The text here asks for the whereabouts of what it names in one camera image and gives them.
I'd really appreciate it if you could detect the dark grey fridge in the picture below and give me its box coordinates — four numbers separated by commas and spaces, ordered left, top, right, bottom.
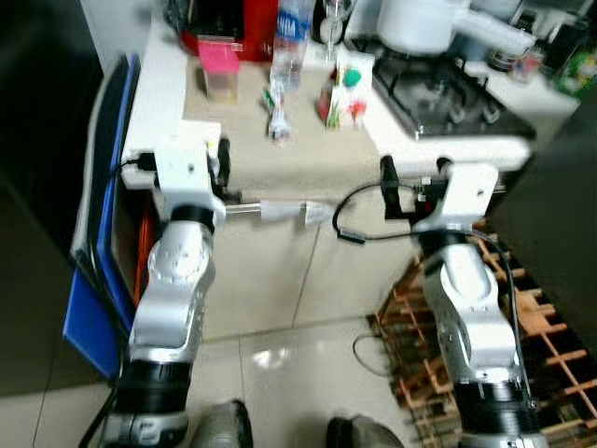
485, 84, 597, 370

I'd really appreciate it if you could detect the small white snack packet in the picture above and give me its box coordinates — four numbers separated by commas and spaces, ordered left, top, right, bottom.
264, 86, 295, 143

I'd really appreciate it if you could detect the black gas stove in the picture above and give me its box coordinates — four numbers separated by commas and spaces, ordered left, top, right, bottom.
359, 42, 533, 141

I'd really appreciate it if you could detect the beige kitchen counter cabinet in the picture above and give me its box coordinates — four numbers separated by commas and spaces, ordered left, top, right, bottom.
121, 37, 537, 342

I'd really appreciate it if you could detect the pink lid container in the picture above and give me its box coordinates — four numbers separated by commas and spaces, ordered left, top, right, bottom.
198, 42, 242, 102

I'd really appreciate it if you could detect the orange flat item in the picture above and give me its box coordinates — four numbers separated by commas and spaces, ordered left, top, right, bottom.
135, 210, 160, 309

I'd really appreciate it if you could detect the white drink carton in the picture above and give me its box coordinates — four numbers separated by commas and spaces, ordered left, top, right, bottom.
317, 51, 374, 130

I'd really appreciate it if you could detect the small reddish jar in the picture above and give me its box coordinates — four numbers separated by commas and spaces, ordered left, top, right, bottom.
508, 47, 547, 80

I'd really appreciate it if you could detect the red countertop appliance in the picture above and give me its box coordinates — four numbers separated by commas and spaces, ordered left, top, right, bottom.
179, 0, 279, 62

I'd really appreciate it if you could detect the clear plastic water bottle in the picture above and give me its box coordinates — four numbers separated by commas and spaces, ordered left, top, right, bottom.
271, 0, 316, 92

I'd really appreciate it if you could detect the wooden bottle rack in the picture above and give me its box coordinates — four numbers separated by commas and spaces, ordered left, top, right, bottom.
368, 219, 597, 448

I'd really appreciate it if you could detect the green food package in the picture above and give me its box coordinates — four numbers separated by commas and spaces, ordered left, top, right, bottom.
560, 47, 597, 94

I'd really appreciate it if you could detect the clear drinking glass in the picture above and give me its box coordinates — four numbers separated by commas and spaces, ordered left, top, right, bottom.
317, 0, 355, 48

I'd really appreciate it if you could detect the black cabinet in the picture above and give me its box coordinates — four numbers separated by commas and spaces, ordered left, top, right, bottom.
0, 0, 104, 393

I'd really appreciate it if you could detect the blue plastic board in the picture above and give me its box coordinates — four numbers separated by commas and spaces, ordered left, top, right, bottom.
63, 51, 141, 379

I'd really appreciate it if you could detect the robot left leg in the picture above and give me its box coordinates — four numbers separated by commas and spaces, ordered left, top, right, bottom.
191, 399, 255, 448

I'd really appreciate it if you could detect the robot leg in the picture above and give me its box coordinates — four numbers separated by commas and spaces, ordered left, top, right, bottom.
326, 415, 410, 448
191, 399, 255, 448

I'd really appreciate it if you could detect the robot right leg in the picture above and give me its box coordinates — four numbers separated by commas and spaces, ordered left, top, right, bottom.
326, 415, 410, 448

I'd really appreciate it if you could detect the silver cabinet bar handle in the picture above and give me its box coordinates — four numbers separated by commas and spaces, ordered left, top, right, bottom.
224, 199, 337, 228

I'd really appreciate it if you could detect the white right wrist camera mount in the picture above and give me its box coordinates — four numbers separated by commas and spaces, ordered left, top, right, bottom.
410, 161, 500, 236

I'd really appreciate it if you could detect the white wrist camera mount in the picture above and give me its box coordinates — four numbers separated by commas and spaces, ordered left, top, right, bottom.
410, 161, 500, 236
152, 135, 228, 225

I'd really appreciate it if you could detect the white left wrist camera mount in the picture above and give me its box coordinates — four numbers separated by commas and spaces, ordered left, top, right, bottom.
152, 135, 228, 225

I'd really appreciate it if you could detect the white handle tag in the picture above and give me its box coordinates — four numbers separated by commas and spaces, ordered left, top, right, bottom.
259, 199, 337, 228

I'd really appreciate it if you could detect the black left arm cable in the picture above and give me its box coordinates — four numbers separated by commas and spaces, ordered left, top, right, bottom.
79, 154, 160, 448

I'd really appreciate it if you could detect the white pot with handle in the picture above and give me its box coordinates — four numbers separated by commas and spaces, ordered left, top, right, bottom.
376, 0, 537, 59

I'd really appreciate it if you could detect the thin black floor cable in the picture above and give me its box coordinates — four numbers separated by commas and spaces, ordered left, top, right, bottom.
353, 334, 397, 379

